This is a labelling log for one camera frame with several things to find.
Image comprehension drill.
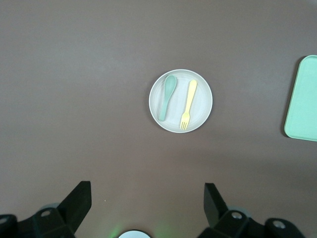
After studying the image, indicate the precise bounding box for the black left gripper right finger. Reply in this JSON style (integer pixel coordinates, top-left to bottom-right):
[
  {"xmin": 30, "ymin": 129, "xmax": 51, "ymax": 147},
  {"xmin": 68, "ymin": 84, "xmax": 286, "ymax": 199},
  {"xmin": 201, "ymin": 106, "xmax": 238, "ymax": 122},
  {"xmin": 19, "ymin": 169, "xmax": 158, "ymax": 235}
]
[{"xmin": 204, "ymin": 182, "xmax": 308, "ymax": 238}]

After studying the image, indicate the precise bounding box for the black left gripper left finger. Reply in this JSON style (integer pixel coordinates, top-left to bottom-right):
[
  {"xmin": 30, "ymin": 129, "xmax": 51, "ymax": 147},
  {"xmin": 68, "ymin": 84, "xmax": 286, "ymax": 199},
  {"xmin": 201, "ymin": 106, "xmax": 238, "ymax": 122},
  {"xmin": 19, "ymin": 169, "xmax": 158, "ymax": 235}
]
[{"xmin": 0, "ymin": 180, "xmax": 93, "ymax": 238}]

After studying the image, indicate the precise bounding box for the round white speckled plate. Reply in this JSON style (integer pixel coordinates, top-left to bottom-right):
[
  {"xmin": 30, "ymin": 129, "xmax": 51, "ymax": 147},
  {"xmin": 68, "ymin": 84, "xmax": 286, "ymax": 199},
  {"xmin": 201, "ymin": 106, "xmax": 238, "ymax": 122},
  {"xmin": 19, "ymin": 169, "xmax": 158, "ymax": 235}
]
[{"xmin": 148, "ymin": 69, "xmax": 213, "ymax": 134}]

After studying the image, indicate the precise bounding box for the pale yellow plastic fork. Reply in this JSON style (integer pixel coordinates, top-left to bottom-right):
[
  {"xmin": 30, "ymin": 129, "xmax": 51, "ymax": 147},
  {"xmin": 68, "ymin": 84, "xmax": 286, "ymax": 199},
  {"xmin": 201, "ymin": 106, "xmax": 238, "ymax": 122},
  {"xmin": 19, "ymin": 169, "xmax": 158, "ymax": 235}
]
[{"xmin": 179, "ymin": 79, "xmax": 198, "ymax": 130}]

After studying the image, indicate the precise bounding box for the mint green plastic spoon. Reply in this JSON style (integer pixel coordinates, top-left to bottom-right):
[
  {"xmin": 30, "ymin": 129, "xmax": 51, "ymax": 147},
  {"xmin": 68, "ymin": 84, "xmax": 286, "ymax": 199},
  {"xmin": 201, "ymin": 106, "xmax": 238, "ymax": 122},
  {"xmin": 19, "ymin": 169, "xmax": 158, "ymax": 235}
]
[{"xmin": 158, "ymin": 75, "xmax": 177, "ymax": 122}]

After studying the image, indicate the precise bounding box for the brown table mat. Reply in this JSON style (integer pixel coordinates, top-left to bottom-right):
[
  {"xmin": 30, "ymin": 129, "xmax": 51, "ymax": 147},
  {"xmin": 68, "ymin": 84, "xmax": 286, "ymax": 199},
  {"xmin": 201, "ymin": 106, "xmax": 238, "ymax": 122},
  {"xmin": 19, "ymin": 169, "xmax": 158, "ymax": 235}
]
[{"xmin": 0, "ymin": 0, "xmax": 317, "ymax": 238}]

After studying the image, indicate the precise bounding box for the mint green rectangular tray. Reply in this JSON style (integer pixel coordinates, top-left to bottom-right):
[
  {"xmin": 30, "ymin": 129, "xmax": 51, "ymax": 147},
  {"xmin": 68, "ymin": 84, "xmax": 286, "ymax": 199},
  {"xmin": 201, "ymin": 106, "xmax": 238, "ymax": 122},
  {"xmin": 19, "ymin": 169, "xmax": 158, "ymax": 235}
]
[{"xmin": 283, "ymin": 55, "xmax": 317, "ymax": 142}]

